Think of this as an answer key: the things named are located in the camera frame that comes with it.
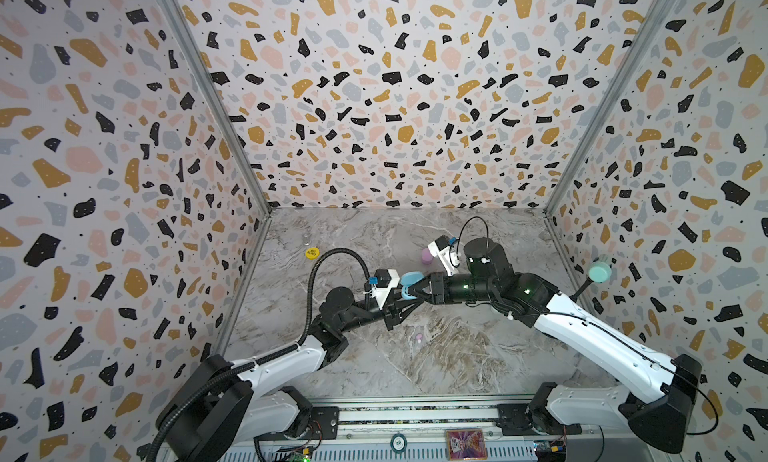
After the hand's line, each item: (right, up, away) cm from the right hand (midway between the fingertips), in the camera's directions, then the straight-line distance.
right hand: (411, 289), depth 65 cm
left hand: (+3, -1, +5) cm, 6 cm away
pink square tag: (+13, -38, +5) cm, 40 cm away
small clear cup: (-37, +10, +45) cm, 59 cm away
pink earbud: (+3, -18, +23) cm, 30 cm away
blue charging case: (-1, +1, +4) cm, 5 cm away
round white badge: (-3, -38, +7) cm, 39 cm away
